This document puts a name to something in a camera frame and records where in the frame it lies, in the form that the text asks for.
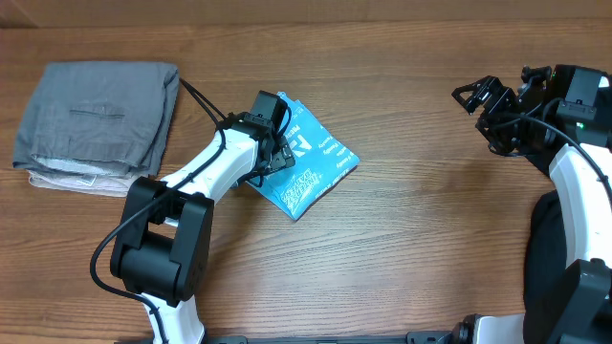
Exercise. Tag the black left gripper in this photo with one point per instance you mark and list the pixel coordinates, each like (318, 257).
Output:
(280, 156)

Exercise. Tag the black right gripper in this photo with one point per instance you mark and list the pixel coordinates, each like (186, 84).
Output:
(503, 145)

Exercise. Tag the light blue printed t-shirt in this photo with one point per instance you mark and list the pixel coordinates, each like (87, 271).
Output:
(321, 161)

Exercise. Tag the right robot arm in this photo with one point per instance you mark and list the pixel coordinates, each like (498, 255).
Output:
(501, 329)

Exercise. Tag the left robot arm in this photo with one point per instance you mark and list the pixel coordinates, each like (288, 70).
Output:
(161, 249)

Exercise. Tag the folded grey trousers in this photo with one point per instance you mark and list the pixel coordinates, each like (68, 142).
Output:
(98, 117)

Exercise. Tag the folded beige garment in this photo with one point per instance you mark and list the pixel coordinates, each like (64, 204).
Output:
(87, 184)

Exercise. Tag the black garment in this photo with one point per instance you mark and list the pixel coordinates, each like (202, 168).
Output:
(567, 284)

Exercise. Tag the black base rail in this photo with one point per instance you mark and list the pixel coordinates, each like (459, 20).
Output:
(435, 337)

